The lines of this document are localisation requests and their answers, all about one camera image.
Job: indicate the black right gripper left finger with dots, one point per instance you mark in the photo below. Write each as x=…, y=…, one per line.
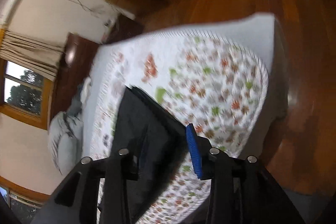
x=138, y=149

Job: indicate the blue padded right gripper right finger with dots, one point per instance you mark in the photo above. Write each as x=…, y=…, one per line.
x=194, y=150

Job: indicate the black pants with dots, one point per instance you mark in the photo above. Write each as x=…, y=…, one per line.
x=166, y=148

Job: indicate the floral quilted bedspread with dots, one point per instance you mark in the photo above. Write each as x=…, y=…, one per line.
x=196, y=98

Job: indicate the grey pillow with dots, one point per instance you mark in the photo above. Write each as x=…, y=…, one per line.
x=65, y=141

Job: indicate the dark grey crumpled garment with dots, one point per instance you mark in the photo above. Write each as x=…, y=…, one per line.
x=75, y=107

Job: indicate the white folded cloth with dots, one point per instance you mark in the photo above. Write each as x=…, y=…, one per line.
x=85, y=91

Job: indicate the dark wooden headboard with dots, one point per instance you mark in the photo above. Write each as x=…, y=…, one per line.
x=74, y=67

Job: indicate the wooden framed window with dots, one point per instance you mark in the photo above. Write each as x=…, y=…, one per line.
x=25, y=95

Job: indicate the light blue bed sheet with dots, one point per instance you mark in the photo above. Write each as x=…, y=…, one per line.
x=210, y=32

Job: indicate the beige curtain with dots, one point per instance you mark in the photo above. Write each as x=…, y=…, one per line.
x=39, y=56

